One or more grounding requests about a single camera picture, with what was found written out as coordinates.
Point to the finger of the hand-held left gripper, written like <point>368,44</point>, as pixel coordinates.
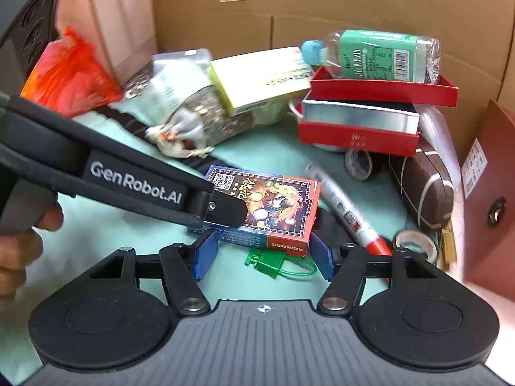
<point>225,209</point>

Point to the large cardboard box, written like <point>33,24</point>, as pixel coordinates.
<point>362,0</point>

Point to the dark grey appliance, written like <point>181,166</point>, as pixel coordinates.
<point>28,28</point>

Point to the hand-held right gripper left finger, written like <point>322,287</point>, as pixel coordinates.
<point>203,255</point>

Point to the person's left hand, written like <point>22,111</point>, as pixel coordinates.
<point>20,249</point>

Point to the bag of mixed grains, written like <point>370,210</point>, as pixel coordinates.
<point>193,104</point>

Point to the clear tape roll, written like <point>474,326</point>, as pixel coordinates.
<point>354,157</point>
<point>414,233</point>

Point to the dragon print playing card box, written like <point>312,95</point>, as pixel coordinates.
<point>277,205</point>

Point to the green plastic security seal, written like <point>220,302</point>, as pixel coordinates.
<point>267,263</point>

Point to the red box with silver insert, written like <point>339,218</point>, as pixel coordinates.
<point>354,138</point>

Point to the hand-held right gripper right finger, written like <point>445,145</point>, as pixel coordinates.
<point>322,255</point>

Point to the clear plastic bag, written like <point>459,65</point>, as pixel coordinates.
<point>440,128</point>

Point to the pale green table mat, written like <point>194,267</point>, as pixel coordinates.
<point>261,144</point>

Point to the orange plastic bag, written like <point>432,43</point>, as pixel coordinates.
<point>68,76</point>

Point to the black cloth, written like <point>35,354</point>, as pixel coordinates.
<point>332,225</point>

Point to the brown glasses case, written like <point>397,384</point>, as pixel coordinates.
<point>410,177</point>

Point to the white marker with red cap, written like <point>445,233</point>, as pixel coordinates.
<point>342,203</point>

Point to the green label plastic bottle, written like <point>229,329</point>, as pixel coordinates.
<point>374,54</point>

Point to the maroon container box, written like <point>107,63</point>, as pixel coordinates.
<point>503,148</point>

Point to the yellow green carton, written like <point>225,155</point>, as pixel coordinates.
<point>257,84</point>

